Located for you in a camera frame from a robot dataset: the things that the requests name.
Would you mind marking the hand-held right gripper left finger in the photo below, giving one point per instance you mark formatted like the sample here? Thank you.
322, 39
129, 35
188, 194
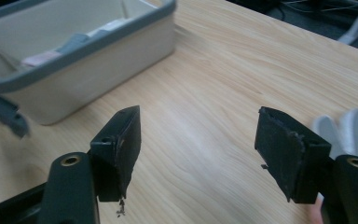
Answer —
118, 155

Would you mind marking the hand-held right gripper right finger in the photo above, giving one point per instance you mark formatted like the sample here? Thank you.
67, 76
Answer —
289, 155

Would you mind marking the pink ski glove grey palm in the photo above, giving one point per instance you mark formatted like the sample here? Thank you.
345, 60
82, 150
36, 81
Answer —
351, 133

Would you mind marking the white plastic bin grey rim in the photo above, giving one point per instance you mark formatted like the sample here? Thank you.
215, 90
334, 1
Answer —
90, 81

